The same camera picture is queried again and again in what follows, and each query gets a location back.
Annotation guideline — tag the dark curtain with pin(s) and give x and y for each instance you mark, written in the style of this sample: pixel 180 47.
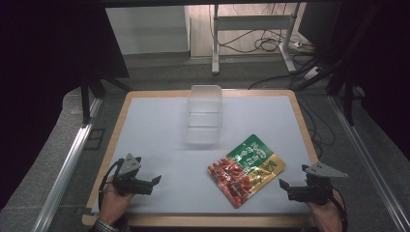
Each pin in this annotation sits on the dark curtain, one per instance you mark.
pixel 380 64
pixel 48 80

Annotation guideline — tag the person's right hand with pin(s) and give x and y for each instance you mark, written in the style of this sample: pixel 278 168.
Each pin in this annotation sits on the person's right hand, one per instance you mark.
pixel 325 216

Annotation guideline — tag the white power strip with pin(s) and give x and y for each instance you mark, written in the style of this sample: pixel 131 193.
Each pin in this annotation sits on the white power strip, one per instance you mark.
pixel 311 73

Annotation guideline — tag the person's left hand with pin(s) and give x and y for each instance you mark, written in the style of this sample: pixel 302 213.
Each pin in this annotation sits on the person's left hand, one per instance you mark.
pixel 113 203

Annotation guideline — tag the white metal desk frame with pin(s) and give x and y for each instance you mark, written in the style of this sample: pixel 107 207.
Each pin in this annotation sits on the white metal desk frame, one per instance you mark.
pixel 254 24

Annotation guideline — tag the black metal stand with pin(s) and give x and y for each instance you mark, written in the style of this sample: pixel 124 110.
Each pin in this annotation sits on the black metal stand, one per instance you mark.
pixel 346 83
pixel 87 100

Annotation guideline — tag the white cabinet panel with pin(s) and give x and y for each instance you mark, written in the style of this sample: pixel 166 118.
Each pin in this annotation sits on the white cabinet panel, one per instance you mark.
pixel 147 30

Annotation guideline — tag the clear plastic container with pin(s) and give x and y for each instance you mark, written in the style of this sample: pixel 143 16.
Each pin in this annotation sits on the clear plastic container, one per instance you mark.
pixel 204 114

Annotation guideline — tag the green red snack packet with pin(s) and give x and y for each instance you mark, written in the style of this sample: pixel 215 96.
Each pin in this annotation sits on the green red snack packet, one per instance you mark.
pixel 246 170

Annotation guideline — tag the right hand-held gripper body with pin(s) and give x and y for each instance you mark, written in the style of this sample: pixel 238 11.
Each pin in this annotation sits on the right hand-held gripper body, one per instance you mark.
pixel 319 187

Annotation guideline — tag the aluminium rail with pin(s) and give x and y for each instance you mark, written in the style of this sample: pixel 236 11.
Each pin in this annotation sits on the aluminium rail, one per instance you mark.
pixel 64 167
pixel 370 161

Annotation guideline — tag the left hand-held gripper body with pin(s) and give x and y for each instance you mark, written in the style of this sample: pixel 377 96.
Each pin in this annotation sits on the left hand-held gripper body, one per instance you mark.
pixel 129 167

